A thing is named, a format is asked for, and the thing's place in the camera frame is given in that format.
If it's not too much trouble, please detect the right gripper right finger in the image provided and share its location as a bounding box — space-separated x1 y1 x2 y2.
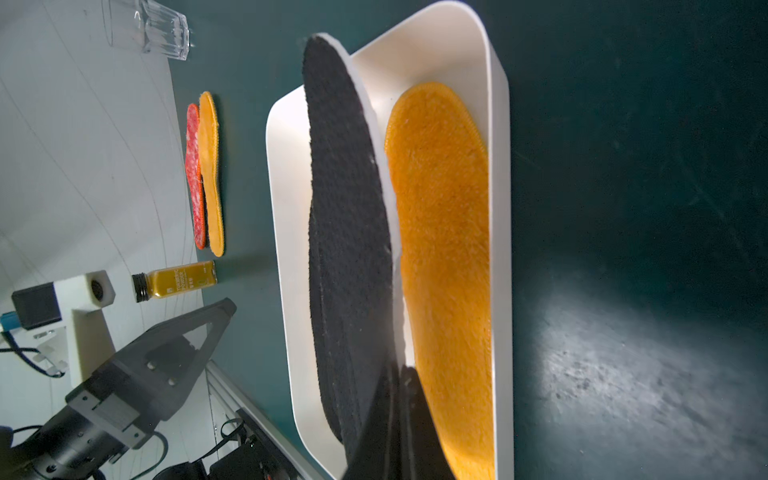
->
398 366 455 480

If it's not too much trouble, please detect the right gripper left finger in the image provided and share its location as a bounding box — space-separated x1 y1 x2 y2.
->
343 363 401 480

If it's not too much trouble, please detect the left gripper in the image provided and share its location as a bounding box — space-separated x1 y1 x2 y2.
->
1 298 237 479

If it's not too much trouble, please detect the fuzzy yellow insole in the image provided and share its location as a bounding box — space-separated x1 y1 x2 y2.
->
385 82 495 479

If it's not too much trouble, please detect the yellow juice bottle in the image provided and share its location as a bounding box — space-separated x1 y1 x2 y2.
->
132 261 217 303

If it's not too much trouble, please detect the left red insole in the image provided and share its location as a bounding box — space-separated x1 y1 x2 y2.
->
185 104 207 250

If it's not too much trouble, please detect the left orange insole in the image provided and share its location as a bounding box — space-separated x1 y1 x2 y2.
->
198 91 225 257

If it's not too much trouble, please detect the clear drinking glass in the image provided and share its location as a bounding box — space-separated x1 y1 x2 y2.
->
101 0 191 61

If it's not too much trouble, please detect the green table mat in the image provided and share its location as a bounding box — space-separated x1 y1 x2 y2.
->
170 1 767 479

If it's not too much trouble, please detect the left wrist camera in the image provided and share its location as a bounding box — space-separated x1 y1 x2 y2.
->
11 270 115 387

